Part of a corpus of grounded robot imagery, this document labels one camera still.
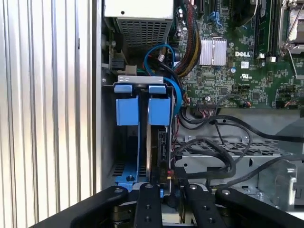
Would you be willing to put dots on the green motherboard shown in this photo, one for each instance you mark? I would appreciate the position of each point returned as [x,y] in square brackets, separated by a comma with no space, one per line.
[261,83]

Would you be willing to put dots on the CPU socket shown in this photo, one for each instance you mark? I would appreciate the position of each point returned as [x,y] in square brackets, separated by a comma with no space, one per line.
[299,28]

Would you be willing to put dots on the gray metal drive cage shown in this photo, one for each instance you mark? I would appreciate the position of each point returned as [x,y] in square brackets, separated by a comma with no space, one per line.
[285,118]

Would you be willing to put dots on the silver power supply unit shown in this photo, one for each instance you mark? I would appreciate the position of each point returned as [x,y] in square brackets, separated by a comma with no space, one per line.
[140,9]

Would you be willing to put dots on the silver chipset heat sink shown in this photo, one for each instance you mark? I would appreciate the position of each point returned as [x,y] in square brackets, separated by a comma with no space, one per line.
[212,51]

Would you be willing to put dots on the blue disk carrier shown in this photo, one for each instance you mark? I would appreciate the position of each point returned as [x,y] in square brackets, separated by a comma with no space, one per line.
[122,88]

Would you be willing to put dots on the disk bay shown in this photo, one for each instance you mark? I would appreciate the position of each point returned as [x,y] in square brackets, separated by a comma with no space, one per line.
[140,79]

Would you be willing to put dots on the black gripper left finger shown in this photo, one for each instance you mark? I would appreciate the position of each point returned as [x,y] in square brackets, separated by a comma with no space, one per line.
[147,206]

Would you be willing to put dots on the black open PC case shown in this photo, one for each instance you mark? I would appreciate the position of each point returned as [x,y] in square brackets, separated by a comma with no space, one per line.
[97,95]

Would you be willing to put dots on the black RAM slot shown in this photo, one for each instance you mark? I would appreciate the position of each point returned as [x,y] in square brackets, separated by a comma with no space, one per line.
[262,23]
[273,28]

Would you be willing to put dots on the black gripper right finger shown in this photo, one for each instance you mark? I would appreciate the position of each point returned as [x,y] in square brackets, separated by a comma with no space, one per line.
[204,209]

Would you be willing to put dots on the hard disk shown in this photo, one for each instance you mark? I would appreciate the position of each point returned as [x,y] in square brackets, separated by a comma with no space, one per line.
[126,111]

